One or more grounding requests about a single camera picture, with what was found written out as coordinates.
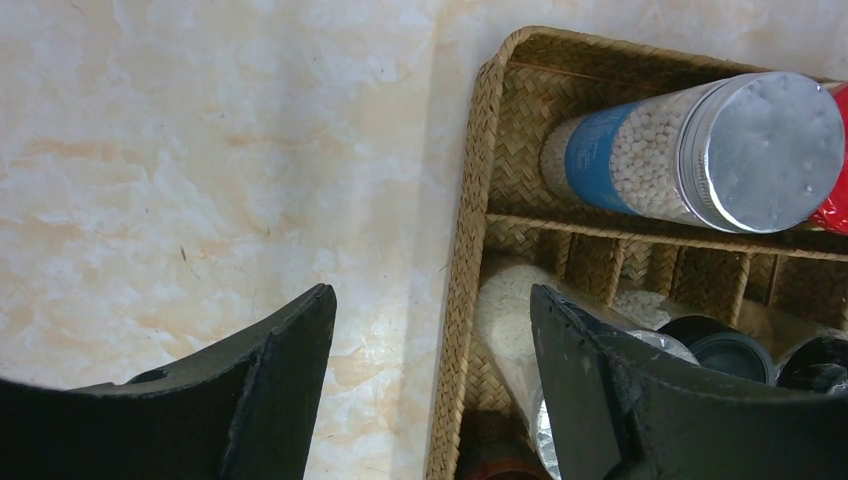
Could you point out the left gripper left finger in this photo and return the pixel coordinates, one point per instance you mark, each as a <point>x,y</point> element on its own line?
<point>244,407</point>

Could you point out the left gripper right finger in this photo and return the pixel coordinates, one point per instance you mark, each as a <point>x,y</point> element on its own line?
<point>622,409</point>

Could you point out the black cap shaker front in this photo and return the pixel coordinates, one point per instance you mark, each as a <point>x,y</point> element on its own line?
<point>714,344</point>

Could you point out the clear jar silver lid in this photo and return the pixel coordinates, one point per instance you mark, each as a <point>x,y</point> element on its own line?
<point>502,319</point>

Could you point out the woven bamboo divided tray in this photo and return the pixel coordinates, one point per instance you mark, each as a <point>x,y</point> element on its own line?
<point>780,288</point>

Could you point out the silver lid jar blue label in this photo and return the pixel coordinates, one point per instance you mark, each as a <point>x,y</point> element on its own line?
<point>755,153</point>

